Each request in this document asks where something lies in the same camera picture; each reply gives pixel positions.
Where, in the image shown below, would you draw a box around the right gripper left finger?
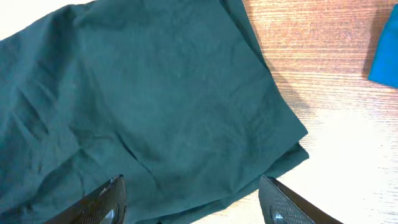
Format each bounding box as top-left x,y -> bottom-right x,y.
45,174 -> 127,224

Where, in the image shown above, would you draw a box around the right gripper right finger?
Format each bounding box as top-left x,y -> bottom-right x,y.
258,175 -> 342,224

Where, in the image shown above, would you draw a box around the black shorts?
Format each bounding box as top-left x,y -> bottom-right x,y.
1,0 -> 308,223

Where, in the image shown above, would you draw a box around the blue polo shirt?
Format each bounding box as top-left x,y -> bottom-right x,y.
368,3 -> 397,88

